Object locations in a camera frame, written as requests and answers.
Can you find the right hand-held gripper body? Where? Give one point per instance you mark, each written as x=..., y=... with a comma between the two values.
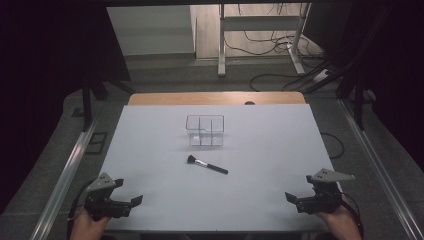
x=321, y=201

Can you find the clear acrylic organizer box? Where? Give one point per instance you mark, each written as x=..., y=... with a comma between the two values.
x=205, y=130

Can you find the black makeup brush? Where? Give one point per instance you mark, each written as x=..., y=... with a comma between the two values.
x=206, y=164

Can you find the white wall panel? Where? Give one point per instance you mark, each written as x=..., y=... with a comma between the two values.
x=150, y=30

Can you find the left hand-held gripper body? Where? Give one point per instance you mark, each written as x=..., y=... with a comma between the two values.
x=106, y=204

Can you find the white power strip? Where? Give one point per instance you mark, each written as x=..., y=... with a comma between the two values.
x=321, y=75

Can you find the metal floor rail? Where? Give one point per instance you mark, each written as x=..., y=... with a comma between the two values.
x=66, y=180
x=380, y=163

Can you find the person's left hand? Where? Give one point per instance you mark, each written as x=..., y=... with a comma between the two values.
x=87, y=228

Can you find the black metal stand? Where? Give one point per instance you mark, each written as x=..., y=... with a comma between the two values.
x=359, y=106
x=87, y=106

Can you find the wooden table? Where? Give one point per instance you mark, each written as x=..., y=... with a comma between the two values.
x=186, y=99

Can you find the person's right hand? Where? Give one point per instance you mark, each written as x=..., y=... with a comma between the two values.
x=341, y=223

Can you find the dark curtain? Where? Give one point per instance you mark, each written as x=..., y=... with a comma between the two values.
x=43, y=83
x=393, y=66

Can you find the black floor frame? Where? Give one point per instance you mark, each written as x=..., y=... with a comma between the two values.
x=96, y=143

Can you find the white desk frame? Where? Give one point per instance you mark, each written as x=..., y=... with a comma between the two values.
x=260, y=23

